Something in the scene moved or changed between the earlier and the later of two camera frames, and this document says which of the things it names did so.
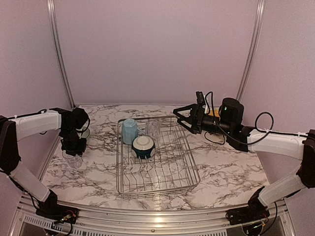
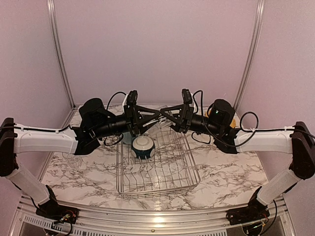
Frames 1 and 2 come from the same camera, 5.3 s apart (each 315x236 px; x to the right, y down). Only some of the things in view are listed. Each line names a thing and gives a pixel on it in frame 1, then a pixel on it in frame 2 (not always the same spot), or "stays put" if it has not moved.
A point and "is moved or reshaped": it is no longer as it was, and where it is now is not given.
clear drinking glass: x=153 y=129 is moved or reshaped
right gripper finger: x=189 y=121 → x=175 y=127
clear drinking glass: x=74 y=161 stays put
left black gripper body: x=71 y=143 → x=124 y=125
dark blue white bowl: x=143 y=147 stays put
